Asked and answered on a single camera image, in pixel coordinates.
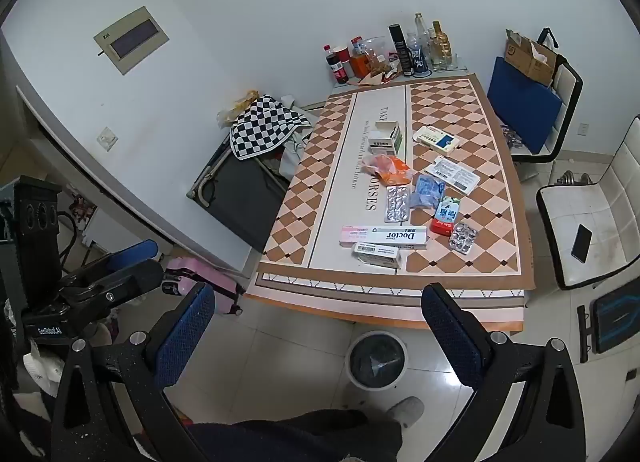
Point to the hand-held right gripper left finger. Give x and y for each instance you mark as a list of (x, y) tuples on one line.
[(186, 322)]

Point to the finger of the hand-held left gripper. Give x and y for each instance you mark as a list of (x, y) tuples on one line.
[(132, 252), (135, 278)]

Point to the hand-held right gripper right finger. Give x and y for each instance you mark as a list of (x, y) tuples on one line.
[(442, 319)]

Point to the round trash bin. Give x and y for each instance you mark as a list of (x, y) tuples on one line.
[(375, 362)]

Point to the blue plastic bag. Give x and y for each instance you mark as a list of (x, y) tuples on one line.
[(427, 192)]

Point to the pink suitcase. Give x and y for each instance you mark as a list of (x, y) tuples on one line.
[(210, 282)]

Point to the small silver blister pack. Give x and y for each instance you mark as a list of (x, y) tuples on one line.
[(462, 237)]

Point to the small white medicine box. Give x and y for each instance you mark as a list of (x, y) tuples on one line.
[(377, 254)]

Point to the grey slipper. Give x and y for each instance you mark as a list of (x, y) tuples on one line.
[(407, 409)]

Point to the long pink and white box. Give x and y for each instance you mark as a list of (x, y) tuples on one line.
[(385, 237)]

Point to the small blue and red carton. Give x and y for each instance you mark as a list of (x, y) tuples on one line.
[(445, 216)]

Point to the checkered printed table mat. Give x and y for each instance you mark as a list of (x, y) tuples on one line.
[(500, 222)]

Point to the folded black table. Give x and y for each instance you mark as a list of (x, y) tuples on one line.
[(240, 202)]

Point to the large silver blister pack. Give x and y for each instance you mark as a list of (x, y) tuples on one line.
[(396, 204)]

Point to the white flat printed packet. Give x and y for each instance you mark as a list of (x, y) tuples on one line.
[(452, 174)]

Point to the black smartphone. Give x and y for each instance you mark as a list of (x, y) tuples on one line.
[(581, 243)]

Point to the orange plastic bag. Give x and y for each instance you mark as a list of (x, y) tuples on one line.
[(387, 169)]

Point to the black cushion with blue lines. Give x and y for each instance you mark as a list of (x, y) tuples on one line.
[(615, 317)]

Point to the light grey cloth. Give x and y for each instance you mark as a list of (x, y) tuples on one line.
[(290, 161)]

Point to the white box with blue panel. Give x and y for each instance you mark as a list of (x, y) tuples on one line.
[(437, 137)]

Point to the black and white checkered cloth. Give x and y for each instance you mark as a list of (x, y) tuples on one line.
[(265, 126)]

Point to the yellowish plastic bag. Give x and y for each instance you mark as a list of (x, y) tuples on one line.
[(240, 104)]

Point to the green and white medicine box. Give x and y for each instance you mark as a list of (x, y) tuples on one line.
[(391, 135)]

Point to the small metal dumbbell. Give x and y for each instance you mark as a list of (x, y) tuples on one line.
[(570, 176)]

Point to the brown paper wrapper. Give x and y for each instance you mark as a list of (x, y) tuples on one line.
[(380, 76)]

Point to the blue label water bottle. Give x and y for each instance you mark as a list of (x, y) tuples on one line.
[(417, 59)]

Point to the orange drink bottle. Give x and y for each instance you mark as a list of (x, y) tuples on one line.
[(357, 64)]

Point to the cardboard box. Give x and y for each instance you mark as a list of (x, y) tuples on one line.
[(530, 61)]

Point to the gold glass bottle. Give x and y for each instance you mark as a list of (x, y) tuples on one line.
[(440, 46)]

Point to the clear plastic jar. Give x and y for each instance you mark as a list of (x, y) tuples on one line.
[(377, 54)]

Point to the black spray can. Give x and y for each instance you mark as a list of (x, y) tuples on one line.
[(400, 49)]

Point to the red cup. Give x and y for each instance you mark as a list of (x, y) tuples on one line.
[(342, 54)]

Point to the tall clear glass bottle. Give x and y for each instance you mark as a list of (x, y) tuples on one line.
[(419, 24)]

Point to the wall switch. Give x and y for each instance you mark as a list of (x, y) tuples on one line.
[(107, 138)]

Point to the wall electrical panel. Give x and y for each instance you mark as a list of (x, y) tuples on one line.
[(131, 39)]

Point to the wall socket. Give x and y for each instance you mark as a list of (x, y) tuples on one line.
[(583, 129)]

